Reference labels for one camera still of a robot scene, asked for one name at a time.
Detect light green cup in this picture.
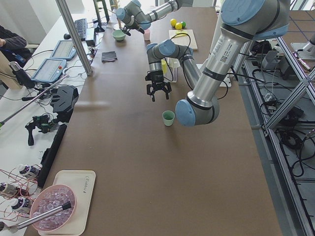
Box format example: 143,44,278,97
162,110,175,126

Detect yellow cup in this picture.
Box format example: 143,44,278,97
161,59,168,74

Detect pink cup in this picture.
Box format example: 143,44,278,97
143,29,151,41

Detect white cup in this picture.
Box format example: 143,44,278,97
172,59,180,68

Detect green ceramic bowl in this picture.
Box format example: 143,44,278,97
112,29,126,41

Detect wooden mug tree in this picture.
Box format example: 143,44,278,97
109,0,122,30

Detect dark grey folded cloth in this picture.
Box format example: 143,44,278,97
101,51,117,62

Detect black keyboard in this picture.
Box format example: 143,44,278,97
74,18,87,41

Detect yellow plastic knife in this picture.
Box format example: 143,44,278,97
174,30,189,38

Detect yellow lemon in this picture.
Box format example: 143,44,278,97
170,18,177,28
175,22,183,30

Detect wooden cutting board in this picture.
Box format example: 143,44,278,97
169,29,198,51

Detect black computer mouse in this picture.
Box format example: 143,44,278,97
63,33,71,40

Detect far teach pendant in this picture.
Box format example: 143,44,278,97
50,40,76,60

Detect teach pendant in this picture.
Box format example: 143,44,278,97
31,59,67,83
50,40,76,60

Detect near teach pendant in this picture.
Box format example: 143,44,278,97
31,59,67,83

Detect black robot hand housing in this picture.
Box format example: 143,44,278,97
50,85,79,123

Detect cream plastic tray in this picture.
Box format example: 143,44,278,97
38,170,96,236

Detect seated person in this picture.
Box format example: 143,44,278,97
0,26,32,67

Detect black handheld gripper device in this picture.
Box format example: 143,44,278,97
25,115,59,146

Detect black steel thermos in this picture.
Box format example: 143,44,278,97
8,61,35,89

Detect black flat bar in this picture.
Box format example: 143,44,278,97
37,124,67,189

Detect pink bowl of ice cubes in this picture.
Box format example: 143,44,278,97
30,184,77,232

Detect long silver rod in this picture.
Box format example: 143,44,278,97
0,74,69,127

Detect aluminium frame post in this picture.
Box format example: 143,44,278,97
56,0,93,76

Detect grey box under frame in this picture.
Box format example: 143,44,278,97
262,51,292,80

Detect aluminium frame structure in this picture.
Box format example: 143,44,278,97
237,32,315,236

